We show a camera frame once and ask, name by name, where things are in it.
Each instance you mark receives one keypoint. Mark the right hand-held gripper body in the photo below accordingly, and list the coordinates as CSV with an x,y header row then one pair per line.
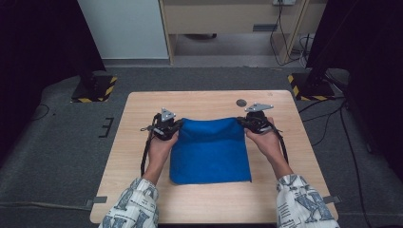
x,y
258,122

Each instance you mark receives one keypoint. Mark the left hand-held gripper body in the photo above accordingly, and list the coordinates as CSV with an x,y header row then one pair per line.
x,y
163,128

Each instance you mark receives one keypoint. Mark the blue towel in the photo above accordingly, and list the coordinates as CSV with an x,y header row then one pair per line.
x,y
209,152

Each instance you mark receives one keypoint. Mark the person's right hand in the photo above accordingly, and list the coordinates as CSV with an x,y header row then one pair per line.
x,y
267,142

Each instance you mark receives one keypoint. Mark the person's left hand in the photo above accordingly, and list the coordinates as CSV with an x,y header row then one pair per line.
x,y
160,152

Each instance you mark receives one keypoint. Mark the dark round table grommet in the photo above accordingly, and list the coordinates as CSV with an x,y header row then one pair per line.
x,y
240,102

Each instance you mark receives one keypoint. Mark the black stand base yellow stripes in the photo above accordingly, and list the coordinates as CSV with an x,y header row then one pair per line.
x,y
95,90
312,88

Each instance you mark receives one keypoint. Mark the light wooden desk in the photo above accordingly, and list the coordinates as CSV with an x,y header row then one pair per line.
x,y
218,19

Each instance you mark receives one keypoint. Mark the white cabinet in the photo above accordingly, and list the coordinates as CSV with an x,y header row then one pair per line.
x,y
123,28

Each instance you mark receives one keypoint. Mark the black curtain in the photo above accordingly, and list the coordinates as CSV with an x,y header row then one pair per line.
x,y
370,47
38,47

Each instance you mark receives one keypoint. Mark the grey table bracket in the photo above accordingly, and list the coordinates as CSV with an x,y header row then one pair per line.
x,y
332,199
98,200

